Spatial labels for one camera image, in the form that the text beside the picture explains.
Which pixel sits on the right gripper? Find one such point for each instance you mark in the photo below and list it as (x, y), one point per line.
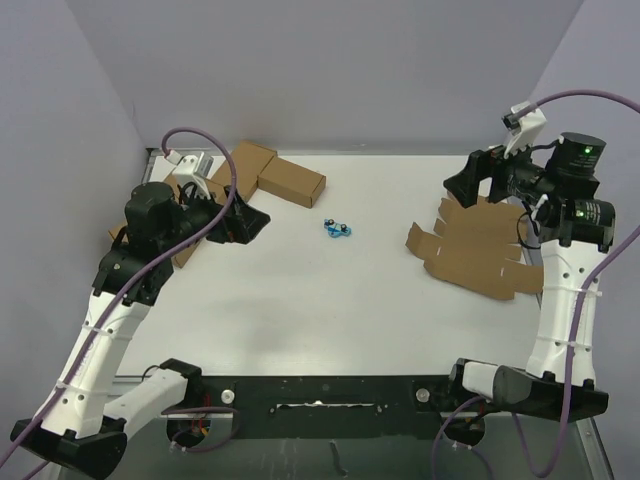
(483, 164)

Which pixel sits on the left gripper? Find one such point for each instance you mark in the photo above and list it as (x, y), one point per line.
(240, 223)

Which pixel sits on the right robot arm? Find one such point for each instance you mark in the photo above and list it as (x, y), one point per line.
(575, 233)

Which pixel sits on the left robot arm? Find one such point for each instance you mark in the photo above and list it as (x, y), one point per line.
(77, 427)

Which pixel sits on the blue toy police car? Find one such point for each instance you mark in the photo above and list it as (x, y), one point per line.
(336, 229)

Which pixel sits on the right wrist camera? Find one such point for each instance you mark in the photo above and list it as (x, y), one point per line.
(524, 123)

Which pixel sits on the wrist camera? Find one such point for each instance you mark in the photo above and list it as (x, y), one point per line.
(524, 123)
(191, 168)

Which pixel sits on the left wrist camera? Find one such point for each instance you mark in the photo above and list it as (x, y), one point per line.
(191, 168)

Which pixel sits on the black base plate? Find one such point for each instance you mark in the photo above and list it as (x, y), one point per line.
(307, 407)

